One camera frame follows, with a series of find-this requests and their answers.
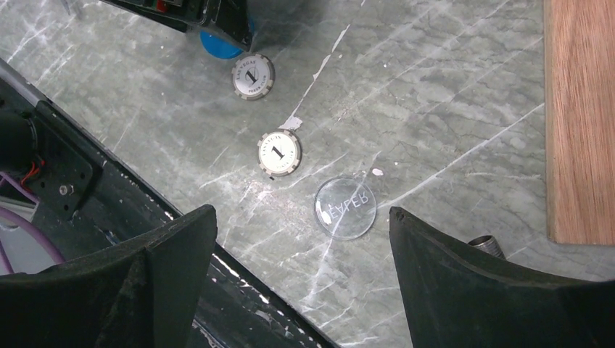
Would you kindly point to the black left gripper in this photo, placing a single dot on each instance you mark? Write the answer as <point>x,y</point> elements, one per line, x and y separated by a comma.
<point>225,19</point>

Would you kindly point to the clear dealer button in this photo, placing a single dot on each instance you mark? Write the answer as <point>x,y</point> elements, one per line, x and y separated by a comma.
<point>345,208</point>

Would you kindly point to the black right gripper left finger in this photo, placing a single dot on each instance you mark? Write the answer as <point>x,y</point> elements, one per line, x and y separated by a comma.
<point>142,292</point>

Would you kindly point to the blue round button chip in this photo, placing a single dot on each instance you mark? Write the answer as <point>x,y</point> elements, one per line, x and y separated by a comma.
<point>218,44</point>

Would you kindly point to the metal clamp tool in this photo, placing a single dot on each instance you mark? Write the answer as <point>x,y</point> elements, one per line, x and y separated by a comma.
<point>488,244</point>

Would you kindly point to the wooden board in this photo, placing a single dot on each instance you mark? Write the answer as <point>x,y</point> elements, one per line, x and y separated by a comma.
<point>579,121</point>

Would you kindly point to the white poker chip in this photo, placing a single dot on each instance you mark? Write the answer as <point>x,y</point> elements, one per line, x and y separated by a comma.
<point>279,152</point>
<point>253,77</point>

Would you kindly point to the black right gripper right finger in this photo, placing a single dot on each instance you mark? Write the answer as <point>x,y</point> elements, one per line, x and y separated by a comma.
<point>456,295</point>

